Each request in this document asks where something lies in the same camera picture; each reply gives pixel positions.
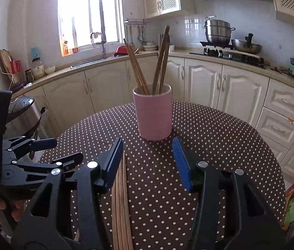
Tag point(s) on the clear jar with blue lid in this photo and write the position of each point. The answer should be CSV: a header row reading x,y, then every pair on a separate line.
x,y
37,67

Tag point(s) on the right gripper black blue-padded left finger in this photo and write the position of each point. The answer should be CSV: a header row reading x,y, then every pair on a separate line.
x,y
65,212

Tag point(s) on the orange bottle on windowsill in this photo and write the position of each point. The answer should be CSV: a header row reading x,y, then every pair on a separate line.
x,y
65,48

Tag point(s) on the silver rice cooker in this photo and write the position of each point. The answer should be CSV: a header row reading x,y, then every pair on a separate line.
x,y
23,118

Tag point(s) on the dark small jar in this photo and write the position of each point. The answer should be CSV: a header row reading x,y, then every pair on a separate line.
x,y
29,76

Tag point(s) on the chrome sink faucet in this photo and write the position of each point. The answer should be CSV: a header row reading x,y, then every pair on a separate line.
x,y
94,36

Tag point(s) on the wooden cutting board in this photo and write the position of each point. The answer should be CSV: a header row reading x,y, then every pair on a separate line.
x,y
7,59

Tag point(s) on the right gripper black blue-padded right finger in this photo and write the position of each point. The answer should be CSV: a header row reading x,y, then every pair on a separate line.
x,y
231,213

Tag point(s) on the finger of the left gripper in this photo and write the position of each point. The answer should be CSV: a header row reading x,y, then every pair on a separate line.
x,y
26,173
22,145

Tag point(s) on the stacked white dishes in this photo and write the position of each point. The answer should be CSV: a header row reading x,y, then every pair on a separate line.
x,y
150,46

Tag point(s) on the stainless steel steamer pot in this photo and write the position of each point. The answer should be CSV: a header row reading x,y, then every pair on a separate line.
x,y
217,31

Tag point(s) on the wall utensil rack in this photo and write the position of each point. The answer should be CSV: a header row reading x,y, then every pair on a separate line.
x,y
137,22

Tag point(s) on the small white bowl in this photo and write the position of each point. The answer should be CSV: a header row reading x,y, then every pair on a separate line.
x,y
50,70

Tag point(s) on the pink ceramic utensil cup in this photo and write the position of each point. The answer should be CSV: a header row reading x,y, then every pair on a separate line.
x,y
154,114

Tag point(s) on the steel wok with lid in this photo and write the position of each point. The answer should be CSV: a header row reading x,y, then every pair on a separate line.
x,y
246,45

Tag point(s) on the red basin in sink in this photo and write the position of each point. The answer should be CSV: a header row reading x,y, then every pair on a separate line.
x,y
121,51

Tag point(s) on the black gas stove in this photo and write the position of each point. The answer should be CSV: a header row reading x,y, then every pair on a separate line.
x,y
230,53

